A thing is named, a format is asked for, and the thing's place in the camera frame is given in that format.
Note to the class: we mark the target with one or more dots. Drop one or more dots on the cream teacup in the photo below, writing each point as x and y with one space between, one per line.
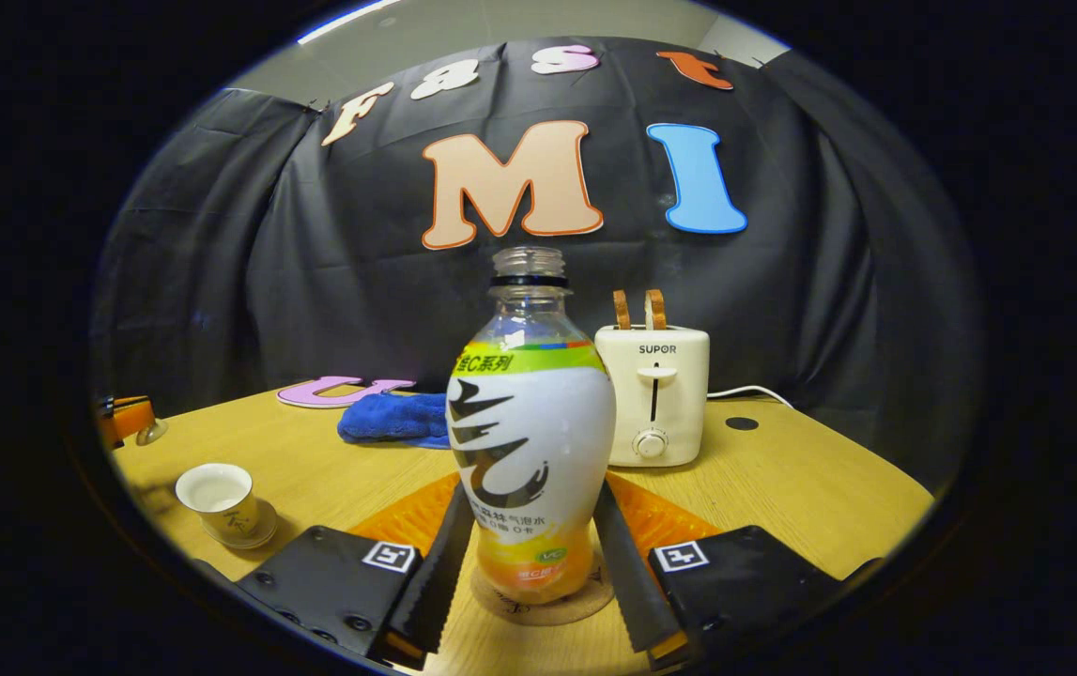
219 498

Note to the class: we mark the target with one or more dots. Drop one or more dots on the white toaster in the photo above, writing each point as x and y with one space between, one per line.
679 413

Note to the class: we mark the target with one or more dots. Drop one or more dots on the plastic water bottle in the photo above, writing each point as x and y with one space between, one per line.
529 422

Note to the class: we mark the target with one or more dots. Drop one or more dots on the bread slice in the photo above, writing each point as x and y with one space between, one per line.
655 310
622 310

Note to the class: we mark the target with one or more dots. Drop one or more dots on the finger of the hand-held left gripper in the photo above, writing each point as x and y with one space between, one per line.
130 418

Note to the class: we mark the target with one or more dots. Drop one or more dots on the black backdrop cloth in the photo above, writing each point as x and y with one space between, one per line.
266 282

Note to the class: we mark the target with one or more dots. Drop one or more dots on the cream saucer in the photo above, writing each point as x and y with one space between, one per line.
266 530

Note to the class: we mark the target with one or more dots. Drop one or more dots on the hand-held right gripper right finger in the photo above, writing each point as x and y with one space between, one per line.
632 582

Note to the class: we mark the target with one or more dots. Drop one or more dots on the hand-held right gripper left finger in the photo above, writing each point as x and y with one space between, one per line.
435 582

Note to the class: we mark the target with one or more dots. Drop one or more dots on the cream teacup lid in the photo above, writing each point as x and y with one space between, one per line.
152 434

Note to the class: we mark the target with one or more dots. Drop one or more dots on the blue towel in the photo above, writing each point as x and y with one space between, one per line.
392 421

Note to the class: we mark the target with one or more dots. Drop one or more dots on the black table grommet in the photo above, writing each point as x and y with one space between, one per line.
742 423

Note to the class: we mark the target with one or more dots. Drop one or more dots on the round brown coaster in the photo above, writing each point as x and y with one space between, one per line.
538 615

